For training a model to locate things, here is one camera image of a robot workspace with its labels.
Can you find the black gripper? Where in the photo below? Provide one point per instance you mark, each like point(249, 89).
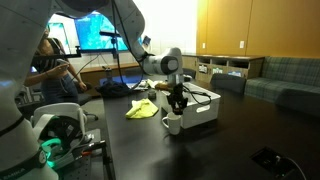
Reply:
point(176, 99)

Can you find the yellow towel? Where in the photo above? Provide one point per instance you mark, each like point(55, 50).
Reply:
point(140, 109)

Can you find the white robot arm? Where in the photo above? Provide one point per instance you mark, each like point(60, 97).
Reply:
point(22, 24)

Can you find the white plastic container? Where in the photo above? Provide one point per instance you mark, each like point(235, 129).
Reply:
point(202, 105)

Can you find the white mug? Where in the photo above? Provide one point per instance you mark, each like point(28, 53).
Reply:
point(172, 122)

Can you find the wooden cabinet shelf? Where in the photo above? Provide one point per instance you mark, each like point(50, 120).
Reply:
point(206, 65)

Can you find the black office chair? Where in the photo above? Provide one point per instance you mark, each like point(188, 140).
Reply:
point(228, 82)

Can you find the black bag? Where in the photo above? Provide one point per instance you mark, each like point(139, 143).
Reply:
point(112, 89)

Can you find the white VR headset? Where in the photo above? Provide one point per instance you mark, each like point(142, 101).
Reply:
point(60, 128)

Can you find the green plaid sofa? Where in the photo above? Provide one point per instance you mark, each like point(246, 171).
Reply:
point(289, 82)

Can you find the standing person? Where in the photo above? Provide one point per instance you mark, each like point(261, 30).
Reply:
point(56, 84)

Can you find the wall monitor screen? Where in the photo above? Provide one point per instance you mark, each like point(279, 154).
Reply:
point(91, 33)

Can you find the table cable port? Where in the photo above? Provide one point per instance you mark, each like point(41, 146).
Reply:
point(273, 162)

